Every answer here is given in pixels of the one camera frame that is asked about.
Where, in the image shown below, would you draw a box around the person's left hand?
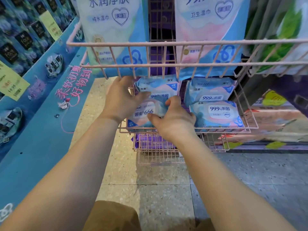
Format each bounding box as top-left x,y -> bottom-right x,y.
101,76 -> 151,124

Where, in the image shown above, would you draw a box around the person's right hand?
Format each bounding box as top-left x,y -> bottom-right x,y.
147,95 -> 197,140

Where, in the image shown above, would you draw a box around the small blue wet wipes pack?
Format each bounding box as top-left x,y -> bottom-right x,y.
134,76 -> 181,104
127,99 -> 169,132
189,100 -> 246,132
184,77 -> 238,107

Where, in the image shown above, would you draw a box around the person's right forearm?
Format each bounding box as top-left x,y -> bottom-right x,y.
168,123 -> 297,231

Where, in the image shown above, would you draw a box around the person's left forearm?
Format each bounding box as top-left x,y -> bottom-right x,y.
0,112 -> 121,231

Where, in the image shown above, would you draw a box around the purple packs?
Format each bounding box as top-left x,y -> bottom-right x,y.
133,133 -> 179,152

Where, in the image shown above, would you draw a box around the large blue green wipes pack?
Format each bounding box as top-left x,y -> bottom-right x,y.
76,0 -> 150,78

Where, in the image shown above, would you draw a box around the large blue pink wipes pack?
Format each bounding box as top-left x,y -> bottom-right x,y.
174,0 -> 251,80

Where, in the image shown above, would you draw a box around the blue display stand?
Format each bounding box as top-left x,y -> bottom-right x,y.
0,17 -> 97,215

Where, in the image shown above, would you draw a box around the yellow price tag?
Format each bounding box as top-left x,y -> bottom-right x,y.
0,61 -> 31,102
38,10 -> 63,42

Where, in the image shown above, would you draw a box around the peach tissue packs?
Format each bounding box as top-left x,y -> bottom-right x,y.
215,90 -> 308,145

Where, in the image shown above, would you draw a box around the row of dark floral boxes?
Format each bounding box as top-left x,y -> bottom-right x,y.
0,0 -> 78,78

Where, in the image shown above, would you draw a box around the purple tissue pack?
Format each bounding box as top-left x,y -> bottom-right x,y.
264,74 -> 308,119

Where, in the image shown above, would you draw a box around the green white tissue pack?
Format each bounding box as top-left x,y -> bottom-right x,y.
245,0 -> 308,76

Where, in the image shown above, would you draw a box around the long pink wire basket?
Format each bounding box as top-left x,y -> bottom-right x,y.
66,38 -> 308,80

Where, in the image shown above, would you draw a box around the pink wire grid panel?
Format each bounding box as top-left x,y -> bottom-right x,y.
148,0 -> 176,78

